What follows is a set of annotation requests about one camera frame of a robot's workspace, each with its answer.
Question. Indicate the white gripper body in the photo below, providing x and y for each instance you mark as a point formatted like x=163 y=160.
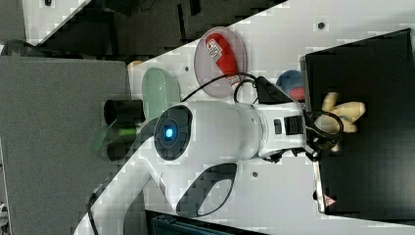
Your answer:
x=283 y=128

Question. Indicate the plush peeled banana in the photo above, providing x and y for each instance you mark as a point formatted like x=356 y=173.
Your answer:
x=348 y=112

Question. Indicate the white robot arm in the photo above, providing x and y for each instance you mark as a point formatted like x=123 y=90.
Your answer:
x=191 y=151

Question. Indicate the black toaster oven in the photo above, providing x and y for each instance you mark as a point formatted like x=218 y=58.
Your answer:
x=372 y=175

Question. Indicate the plush strawberry in bowl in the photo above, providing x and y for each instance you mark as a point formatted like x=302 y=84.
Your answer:
x=297 y=93

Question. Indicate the blue bowl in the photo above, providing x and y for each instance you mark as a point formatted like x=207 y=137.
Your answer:
x=290 y=79

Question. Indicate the red ketchup bottle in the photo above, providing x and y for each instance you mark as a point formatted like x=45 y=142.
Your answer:
x=220 y=51

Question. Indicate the green plastic colander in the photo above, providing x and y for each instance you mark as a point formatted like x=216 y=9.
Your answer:
x=160 y=90

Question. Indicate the black cylinder cup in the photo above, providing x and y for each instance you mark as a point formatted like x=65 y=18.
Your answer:
x=124 y=112

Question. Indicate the grey foam board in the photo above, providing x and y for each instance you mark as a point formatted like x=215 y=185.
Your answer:
x=51 y=119

